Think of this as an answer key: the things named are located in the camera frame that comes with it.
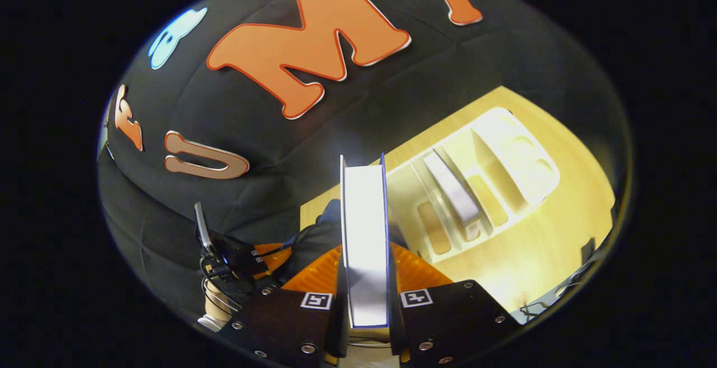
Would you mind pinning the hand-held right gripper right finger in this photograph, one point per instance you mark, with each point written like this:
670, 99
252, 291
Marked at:
448, 317

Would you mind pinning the cream plastic bookshelf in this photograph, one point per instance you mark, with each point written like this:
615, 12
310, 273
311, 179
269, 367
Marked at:
521, 155

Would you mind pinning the blue schoolbag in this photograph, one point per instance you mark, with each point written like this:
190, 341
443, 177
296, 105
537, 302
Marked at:
316, 239

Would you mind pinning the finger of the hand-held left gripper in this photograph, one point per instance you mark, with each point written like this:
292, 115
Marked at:
277, 259

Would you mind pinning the white portrait cover book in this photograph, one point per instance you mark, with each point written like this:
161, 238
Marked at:
451, 189

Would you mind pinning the blue cover book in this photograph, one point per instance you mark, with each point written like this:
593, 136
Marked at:
364, 233

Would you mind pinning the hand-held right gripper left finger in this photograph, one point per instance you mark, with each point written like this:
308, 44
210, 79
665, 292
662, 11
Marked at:
280, 323

